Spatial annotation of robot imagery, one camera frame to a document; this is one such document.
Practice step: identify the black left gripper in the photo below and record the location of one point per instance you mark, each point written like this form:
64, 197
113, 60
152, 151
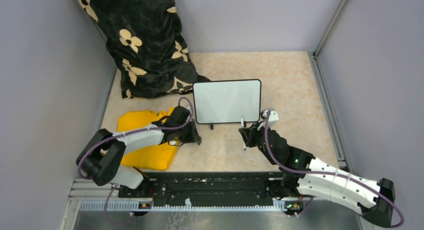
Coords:
193, 136

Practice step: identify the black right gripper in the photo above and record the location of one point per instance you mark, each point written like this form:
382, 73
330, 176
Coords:
251, 132

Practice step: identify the green white marker pen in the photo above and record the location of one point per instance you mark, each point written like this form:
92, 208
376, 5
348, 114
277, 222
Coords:
241, 131

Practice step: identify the white whiteboard black frame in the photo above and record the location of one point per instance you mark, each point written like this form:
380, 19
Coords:
227, 101

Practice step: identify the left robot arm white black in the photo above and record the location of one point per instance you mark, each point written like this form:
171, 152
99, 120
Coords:
101, 159

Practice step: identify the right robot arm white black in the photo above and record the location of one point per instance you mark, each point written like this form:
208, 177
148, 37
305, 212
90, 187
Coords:
306, 174

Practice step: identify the yellow folded cloth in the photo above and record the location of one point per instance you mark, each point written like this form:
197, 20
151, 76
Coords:
157, 157

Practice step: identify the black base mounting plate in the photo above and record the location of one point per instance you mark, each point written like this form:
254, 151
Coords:
218, 190

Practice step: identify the black floral blanket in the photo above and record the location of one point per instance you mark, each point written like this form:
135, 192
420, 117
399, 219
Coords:
144, 38

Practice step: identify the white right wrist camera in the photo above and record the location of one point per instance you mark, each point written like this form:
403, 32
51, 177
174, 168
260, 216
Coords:
269, 115

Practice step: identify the aluminium frame rail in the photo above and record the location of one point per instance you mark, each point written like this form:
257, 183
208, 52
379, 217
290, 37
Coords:
336, 63

